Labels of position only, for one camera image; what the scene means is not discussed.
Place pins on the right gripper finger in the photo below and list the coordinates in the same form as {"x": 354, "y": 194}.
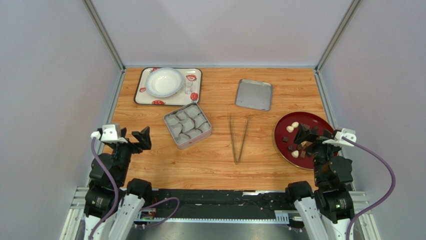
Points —
{"x": 327, "y": 134}
{"x": 305, "y": 134}

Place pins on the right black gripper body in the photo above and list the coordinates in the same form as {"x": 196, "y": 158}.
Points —
{"x": 314, "y": 140}

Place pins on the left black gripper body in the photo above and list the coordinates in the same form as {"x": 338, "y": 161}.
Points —
{"x": 122, "y": 152}

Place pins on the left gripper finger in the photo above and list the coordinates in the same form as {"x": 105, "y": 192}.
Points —
{"x": 143, "y": 139}
{"x": 111, "y": 132}

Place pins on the red round plate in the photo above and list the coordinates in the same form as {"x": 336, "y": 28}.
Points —
{"x": 286, "y": 149}

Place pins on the white chocolate piece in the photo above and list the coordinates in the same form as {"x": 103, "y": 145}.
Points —
{"x": 295, "y": 154}

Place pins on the square chocolate tin box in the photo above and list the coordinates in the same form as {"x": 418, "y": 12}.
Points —
{"x": 188, "y": 125}

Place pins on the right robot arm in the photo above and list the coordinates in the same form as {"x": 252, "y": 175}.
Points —
{"x": 326, "y": 213}

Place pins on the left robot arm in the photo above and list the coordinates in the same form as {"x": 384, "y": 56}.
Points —
{"x": 111, "y": 204}

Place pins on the white oval chocolate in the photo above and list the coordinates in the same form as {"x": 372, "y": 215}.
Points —
{"x": 295, "y": 124}

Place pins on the white heart chocolate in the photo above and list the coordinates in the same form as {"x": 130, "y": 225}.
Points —
{"x": 290, "y": 128}

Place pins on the strawberry pattern square tray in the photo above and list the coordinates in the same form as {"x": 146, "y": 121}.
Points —
{"x": 142, "y": 97}

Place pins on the white ceramic bowl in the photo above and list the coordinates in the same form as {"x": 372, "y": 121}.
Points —
{"x": 164, "y": 82}

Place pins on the silver tin lid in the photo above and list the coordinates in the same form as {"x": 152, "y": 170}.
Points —
{"x": 253, "y": 94}

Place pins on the small clear glass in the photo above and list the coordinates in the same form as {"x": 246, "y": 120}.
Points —
{"x": 188, "y": 87}

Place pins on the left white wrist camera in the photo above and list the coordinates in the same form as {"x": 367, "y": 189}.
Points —
{"x": 108, "y": 140}

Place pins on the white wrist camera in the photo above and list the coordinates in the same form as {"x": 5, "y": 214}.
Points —
{"x": 108, "y": 140}
{"x": 342, "y": 138}

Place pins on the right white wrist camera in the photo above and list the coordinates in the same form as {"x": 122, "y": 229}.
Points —
{"x": 342, "y": 138}

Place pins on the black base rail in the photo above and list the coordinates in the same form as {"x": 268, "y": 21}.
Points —
{"x": 221, "y": 206}

